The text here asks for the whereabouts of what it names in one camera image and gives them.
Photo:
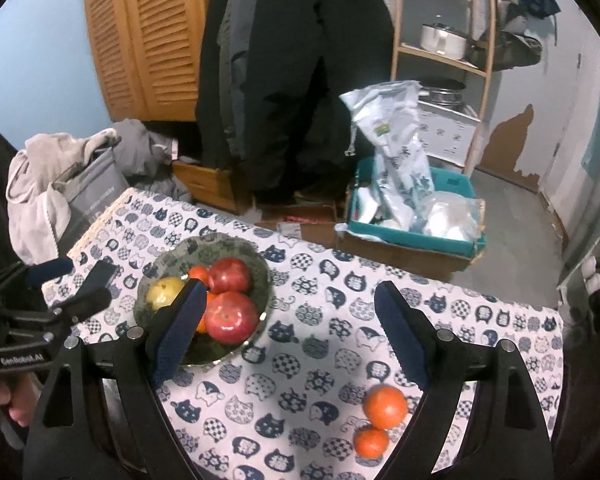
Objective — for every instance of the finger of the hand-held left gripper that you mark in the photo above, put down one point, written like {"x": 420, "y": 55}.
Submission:
{"x": 87, "y": 302}
{"x": 52, "y": 270}

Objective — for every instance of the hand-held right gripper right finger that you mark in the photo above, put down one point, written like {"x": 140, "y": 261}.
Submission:
{"x": 400, "y": 335}

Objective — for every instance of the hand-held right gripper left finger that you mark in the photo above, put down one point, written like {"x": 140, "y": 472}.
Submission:
{"x": 180, "y": 330}

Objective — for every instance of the small orange tangerine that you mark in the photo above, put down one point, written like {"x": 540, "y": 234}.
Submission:
{"x": 198, "y": 273}
{"x": 386, "y": 406}
{"x": 371, "y": 442}
{"x": 201, "y": 325}

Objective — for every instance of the yellow green pear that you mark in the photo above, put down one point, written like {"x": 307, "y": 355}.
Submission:
{"x": 162, "y": 292}

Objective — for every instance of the red apple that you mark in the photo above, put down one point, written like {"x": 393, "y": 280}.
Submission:
{"x": 231, "y": 317}
{"x": 230, "y": 275}

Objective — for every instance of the cat pattern ceramic bowl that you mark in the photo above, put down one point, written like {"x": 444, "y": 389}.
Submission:
{"x": 220, "y": 250}

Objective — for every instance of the person's left hand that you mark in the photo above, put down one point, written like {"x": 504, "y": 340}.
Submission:
{"x": 10, "y": 400}

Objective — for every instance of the black smartphone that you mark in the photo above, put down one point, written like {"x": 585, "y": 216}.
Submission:
{"x": 102, "y": 274}

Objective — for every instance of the cat print tablecloth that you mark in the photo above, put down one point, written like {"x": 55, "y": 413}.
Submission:
{"x": 330, "y": 310}

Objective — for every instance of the brown cardboard box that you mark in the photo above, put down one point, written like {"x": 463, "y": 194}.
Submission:
{"x": 405, "y": 260}

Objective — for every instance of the grey tote bag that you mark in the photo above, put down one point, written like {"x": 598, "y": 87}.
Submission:
{"x": 95, "y": 190}

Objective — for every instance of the light grey hoodie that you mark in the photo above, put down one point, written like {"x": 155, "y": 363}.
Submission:
{"x": 35, "y": 180}

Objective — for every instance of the teal plastic basket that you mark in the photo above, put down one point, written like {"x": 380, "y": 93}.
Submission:
{"x": 450, "y": 247}

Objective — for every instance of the clear plastic bag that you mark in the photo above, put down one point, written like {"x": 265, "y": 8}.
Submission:
{"x": 452, "y": 220}

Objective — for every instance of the dark grey garment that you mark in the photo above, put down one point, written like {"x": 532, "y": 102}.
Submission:
{"x": 145, "y": 155}

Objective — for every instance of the wooden drawer box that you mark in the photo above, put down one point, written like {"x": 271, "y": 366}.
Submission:
{"x": 210, "y": 182}

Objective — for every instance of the white printed plastic bag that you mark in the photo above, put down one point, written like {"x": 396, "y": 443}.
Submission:
{"x": 395, "y": 150}

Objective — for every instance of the white drawer cabinet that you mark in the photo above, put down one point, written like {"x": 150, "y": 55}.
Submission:
{"x": 450, "y": 135}

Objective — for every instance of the metal pot with black lid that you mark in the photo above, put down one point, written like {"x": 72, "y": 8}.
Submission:
{"x": 442, "y": 92}

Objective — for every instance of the wooden louvered cabinet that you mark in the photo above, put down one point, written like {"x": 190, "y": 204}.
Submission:
{"x": 145, "y": 35}

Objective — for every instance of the wooden shelf rack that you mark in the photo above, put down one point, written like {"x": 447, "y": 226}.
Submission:
{"x": 482, "y": 75}

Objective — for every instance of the black hanging jacket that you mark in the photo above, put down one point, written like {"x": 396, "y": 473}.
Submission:
{"x": 290, "y": 75}

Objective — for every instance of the white cooking pot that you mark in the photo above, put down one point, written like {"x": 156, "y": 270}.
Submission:
{"x": 442, "y": 40}

